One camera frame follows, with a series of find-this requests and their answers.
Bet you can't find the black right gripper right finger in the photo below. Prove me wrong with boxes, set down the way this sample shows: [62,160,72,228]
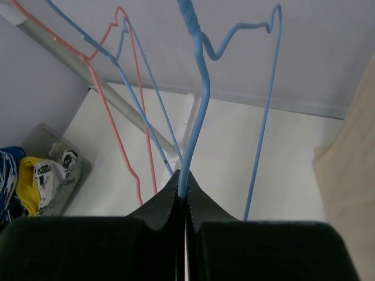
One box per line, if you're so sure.
[186,176,359,280]

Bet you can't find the beige garment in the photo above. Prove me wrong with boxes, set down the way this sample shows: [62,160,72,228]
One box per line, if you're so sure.
[313,59,374,280]

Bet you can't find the white clothes rack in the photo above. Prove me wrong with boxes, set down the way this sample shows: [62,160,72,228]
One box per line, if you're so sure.
[0,0,196,172]

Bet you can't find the yellow garment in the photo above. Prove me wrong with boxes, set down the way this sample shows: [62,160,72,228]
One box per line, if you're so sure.
[15,156,43,217]

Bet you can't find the blue wire hanger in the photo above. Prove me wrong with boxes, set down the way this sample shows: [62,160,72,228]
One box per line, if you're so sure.
[46,1,182,175]
[178,1,282,221]

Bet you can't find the newspaper print trousers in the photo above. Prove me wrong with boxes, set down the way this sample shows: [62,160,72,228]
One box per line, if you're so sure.
[34,150,81,216]

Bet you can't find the pink wire hanger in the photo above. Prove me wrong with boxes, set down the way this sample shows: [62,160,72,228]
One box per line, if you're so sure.
[10,0,159,205]

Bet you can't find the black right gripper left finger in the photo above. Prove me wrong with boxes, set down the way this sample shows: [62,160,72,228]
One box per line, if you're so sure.
[1,172,185,280]

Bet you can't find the blue patterned garment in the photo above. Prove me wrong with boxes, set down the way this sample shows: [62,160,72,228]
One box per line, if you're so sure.
[1,146,26,230]

